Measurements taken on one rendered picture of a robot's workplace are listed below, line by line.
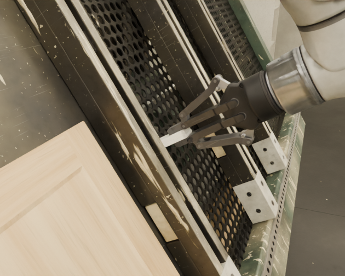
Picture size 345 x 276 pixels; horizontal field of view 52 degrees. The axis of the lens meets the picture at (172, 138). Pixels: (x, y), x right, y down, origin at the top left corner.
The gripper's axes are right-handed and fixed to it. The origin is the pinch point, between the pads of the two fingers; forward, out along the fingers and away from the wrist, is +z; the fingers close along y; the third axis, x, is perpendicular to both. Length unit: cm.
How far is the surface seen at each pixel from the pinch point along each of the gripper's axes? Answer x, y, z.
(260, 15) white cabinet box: -355, 15, 38
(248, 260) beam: -13.7, -38.0, 6.8
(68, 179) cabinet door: 19.8, 4.6, 6.7
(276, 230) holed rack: -29, -41, 3
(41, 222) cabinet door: 27.2, 2.4, 6.7
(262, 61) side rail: -130, -8, 8
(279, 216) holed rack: -36, -41, 3
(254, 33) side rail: -130, 6, 5
